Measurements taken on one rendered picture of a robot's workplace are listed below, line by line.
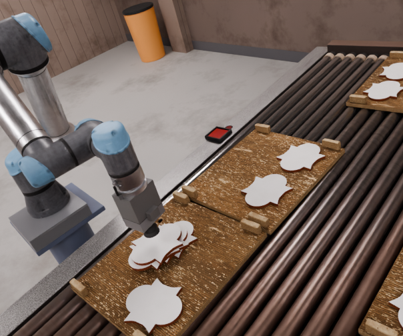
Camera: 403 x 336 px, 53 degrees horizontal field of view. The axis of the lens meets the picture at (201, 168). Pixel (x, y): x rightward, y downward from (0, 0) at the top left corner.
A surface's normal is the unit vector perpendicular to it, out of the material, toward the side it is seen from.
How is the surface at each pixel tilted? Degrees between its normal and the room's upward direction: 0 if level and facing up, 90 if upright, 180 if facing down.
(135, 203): 90
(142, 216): 90
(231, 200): 0
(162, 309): 0
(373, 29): 90
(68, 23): 90
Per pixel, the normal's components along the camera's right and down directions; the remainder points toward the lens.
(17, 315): -0.24, -0.79
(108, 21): 0.66, 0.29
